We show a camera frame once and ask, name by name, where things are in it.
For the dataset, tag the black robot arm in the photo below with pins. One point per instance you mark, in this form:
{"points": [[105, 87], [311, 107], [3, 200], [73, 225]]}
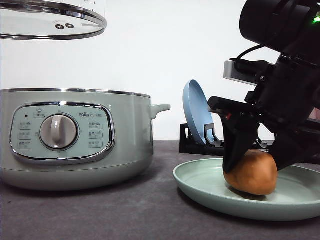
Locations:
{"points": [[290, 27]]}

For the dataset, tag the black plate rack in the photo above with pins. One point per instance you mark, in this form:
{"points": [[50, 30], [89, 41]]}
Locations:
{"points": [[212, 145]]}

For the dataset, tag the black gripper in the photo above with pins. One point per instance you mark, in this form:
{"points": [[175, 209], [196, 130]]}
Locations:
{"points": [[285, 99]]}

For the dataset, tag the blue plate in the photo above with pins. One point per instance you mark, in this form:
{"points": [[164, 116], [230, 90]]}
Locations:
{"points": [[197, 111]]}

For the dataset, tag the green electric steamer pot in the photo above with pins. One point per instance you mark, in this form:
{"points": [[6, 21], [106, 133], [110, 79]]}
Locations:
{"points": [[73, 139]]}

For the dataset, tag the brown potato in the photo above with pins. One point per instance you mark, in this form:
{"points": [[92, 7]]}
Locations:
{"points": [[256, 173]]}

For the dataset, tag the green plate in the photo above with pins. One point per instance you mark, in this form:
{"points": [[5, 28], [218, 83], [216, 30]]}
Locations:
{"points": [[296, 196]]}

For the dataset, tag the glass steamer lid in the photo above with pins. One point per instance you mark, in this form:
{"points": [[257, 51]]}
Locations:
{"points": [[51, 20]]}

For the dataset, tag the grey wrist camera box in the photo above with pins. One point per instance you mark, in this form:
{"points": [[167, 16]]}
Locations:
{"points": [[232, 72]]}

